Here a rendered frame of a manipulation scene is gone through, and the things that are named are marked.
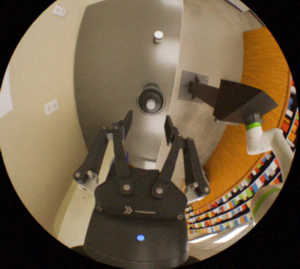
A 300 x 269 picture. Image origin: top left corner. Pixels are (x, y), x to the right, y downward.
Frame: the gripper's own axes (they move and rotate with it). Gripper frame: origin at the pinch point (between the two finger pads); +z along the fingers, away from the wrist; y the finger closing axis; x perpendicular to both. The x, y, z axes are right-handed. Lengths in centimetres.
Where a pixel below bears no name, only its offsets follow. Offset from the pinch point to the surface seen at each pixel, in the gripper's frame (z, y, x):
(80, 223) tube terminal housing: -23.3, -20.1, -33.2
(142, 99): 15.4, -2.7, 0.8
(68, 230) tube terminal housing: -30, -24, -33
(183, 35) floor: 133, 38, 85
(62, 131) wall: 21, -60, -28
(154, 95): 15.3, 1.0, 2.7
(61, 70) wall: 29, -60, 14
